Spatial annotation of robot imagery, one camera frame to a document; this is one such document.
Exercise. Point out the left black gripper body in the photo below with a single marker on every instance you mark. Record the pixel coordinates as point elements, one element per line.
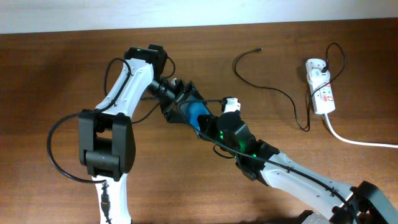
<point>166,92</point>

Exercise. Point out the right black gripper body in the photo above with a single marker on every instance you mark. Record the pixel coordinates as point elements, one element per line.
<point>206,123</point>

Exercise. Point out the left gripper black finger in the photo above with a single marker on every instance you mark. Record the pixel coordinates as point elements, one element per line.
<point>190,90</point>
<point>172,115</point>

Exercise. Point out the blue screen smartphone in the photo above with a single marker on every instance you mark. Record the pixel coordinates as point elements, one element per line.
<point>192,110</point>

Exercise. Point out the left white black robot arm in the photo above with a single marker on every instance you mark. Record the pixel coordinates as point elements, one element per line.
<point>106,141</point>

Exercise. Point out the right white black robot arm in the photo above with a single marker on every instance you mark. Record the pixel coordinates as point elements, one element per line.
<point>337,202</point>

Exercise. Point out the white USB charger adapter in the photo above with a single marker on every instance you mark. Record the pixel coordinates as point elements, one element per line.
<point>316,76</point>

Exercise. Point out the white power strip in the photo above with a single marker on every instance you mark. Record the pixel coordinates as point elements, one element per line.
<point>322,97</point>

